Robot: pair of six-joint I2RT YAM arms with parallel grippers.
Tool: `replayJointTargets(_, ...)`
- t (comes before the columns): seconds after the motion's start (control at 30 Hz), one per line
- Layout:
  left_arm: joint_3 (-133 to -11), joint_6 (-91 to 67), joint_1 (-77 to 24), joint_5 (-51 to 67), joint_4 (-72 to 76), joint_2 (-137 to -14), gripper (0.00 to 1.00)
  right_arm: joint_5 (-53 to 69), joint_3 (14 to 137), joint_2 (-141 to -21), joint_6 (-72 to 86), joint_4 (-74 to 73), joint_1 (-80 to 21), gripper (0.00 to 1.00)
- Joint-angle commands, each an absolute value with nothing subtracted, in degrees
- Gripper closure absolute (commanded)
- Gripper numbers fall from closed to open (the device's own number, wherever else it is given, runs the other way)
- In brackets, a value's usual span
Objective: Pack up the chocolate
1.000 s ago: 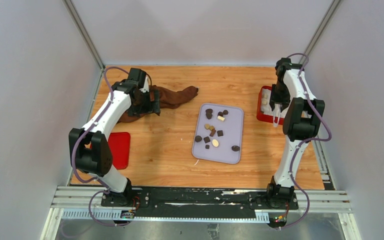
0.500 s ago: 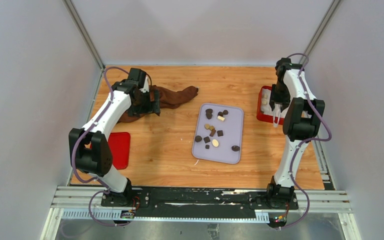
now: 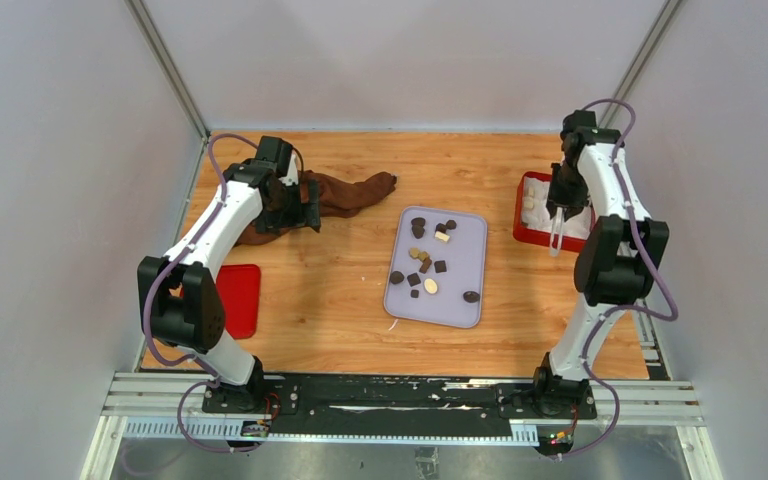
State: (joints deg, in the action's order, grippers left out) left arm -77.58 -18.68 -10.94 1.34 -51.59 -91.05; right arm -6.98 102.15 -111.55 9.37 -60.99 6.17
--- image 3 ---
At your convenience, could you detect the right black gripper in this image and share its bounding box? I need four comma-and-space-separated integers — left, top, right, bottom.
547, 162, 589, 221

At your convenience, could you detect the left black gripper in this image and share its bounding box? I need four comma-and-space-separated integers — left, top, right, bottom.
256, 179, 319, 238

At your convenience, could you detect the red box with white liners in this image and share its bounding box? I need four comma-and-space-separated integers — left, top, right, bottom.
513, 171, 595, 253

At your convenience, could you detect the dark oval chocolate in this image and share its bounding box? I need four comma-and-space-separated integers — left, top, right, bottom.
462, 291, 481, 304

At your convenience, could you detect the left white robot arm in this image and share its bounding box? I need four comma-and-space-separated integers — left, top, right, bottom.
137, 136, 321, 413

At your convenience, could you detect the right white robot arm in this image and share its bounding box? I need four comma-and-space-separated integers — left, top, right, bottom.
530, 107, 669, 418

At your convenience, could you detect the dark round chocolate left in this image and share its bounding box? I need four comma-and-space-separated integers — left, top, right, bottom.
389, 271, 404, 285

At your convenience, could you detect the dark ridged chocolate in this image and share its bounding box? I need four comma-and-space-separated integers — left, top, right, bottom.
407, 273, 421, 287

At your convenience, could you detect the white oval chocolate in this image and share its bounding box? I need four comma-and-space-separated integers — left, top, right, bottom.
423, 278, 439, 295

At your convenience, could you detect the brown cloth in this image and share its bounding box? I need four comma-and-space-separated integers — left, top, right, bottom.
234, 170, 398, 247

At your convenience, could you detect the red box lid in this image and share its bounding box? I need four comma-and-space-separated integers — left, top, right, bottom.
216, 264, 261, 340

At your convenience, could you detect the lavender tray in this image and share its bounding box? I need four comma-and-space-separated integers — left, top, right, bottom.
383, 206, 488, 329

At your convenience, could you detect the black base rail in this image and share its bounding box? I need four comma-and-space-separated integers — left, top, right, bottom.
201, 373, 596, 439

